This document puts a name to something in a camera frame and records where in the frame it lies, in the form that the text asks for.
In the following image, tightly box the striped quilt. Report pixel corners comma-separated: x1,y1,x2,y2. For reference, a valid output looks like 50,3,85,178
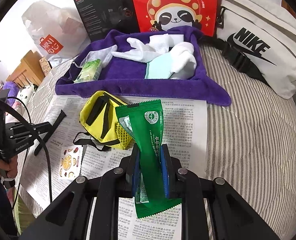
19,46,296,239

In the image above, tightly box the brown wooden door frame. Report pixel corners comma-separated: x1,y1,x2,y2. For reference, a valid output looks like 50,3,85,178
281,0,296,18

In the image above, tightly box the person's left hand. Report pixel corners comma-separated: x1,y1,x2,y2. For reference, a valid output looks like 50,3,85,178
0,155,18,178

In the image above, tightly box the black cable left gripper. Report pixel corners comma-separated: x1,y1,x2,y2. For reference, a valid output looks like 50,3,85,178
5,96,32,210

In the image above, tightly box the green wet wipe packet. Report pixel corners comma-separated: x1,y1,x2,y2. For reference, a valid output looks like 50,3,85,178
115,99,182,218

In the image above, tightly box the green tissue pack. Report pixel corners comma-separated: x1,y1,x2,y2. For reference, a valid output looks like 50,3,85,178
74,59,102,83

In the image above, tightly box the newspaper sheet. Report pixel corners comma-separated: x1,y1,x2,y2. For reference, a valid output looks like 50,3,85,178
20,95,208,239

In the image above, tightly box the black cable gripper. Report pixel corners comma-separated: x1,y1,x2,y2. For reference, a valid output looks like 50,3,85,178
0,94,54,203
5,96,32,210

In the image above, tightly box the red panda paper bag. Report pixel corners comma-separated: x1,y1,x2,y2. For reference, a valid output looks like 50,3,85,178
133,0,217,36

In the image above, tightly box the yellow mesh pouch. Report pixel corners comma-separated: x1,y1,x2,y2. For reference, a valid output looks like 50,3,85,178
73,90,132,152

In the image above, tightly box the white sponge block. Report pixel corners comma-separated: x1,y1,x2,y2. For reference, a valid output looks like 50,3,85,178
168,34,184,48

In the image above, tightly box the white paper towel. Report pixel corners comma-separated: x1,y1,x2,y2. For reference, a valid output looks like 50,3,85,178
112,34,174,63

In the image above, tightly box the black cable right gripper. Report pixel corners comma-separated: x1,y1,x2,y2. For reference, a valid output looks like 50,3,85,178
0,94,54,203

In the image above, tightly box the black headset box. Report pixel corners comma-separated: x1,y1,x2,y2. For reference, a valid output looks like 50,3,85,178
73,0,140,42

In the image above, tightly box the white mesh drawstring pouch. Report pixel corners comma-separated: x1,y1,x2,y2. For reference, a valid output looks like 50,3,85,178
73,45,117,68

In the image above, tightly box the white Miniso plastic bag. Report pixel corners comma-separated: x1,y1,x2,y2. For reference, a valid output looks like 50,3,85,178
21,1,90,67

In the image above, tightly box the white Nike waist bag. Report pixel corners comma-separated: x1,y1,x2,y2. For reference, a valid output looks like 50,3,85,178
200,0,296,99

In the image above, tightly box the patterned book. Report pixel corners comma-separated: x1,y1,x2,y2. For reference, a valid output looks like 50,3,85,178
39,57,52,76

